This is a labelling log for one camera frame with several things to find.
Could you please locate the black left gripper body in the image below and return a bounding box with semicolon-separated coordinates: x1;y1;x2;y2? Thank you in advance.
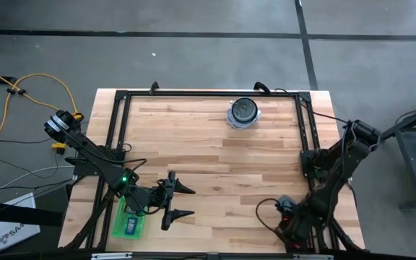
146;170;180;232

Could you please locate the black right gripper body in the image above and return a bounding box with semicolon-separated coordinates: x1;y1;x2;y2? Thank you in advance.
274;194;314;243

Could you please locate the blue card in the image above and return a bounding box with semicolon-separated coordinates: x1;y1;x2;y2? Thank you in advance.
125;216;139;236

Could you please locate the green plastic basket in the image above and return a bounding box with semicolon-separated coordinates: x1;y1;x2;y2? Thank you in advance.
111;197;147;241

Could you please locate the white crumpled wrapper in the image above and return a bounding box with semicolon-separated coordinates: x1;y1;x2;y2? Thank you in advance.
225;107;262;130

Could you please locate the black metal desk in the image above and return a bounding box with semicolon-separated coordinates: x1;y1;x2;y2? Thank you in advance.
379;82;416;210

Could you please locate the white printed box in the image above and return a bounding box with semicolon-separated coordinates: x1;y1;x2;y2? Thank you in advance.
0;192;41;254

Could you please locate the black slanted bar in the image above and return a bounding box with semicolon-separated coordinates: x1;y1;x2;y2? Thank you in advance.
0;198;64;228

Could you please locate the black rail with silver brackets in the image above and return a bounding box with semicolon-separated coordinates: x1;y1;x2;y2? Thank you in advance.
0;248;416;260

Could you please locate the black metal table frame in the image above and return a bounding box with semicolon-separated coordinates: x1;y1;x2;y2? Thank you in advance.
58;81;367;254

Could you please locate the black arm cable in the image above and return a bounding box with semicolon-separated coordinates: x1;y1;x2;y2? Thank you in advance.
274;87;350;126

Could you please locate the white floor cable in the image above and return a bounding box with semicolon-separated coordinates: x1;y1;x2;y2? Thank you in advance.
0;165;75;200

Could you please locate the black floor cable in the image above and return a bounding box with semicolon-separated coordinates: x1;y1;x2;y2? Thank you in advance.
0;150;59;180
0;121;88;145

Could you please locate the yellow extension cord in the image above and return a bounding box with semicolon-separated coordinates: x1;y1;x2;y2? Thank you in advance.
0;63;68;167
12;73;85;123

